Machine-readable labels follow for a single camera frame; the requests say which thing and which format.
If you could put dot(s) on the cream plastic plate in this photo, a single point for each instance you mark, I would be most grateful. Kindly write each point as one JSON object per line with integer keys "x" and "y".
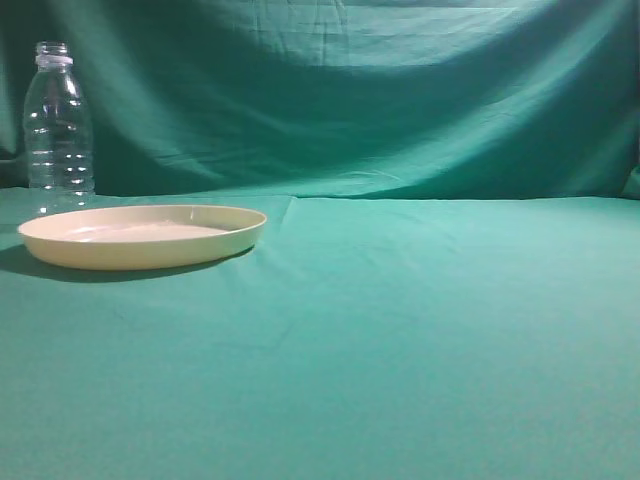
{"x": 144, "y": 237}

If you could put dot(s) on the green cloth backdrop and tablecloth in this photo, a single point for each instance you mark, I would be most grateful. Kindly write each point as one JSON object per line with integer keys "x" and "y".
{"x": 447, "y": 286}

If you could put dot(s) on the clear empty plastic bottle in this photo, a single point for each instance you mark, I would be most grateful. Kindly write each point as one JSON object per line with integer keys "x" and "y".
{"x": 58, "y": 134}

